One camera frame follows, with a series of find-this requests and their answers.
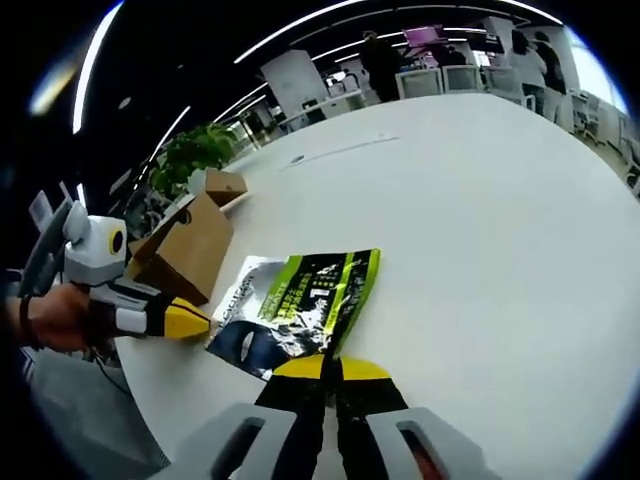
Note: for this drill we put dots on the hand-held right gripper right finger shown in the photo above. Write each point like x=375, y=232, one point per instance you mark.
x=380, y=425

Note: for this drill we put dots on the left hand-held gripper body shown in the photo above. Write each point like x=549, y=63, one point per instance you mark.
x=92, y=255

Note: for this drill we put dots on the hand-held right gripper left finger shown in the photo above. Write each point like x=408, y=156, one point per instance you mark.
x=290, y=425

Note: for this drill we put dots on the brown cardboard shoe box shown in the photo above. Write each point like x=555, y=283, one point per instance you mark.
x=195, y=235

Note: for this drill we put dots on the green and black soft packet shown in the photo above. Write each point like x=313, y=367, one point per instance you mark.
x=310, y=300

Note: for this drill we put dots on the person's left hand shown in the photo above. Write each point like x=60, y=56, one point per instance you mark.
x=70, y=320

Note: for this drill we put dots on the green plant in white pot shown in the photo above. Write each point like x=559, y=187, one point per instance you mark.
x=192, y=155

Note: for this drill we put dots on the white table socket panel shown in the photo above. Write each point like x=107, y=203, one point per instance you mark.
x=340, y=150

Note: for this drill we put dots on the purple monitor screen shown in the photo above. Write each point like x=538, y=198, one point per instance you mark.
x=422, y=37

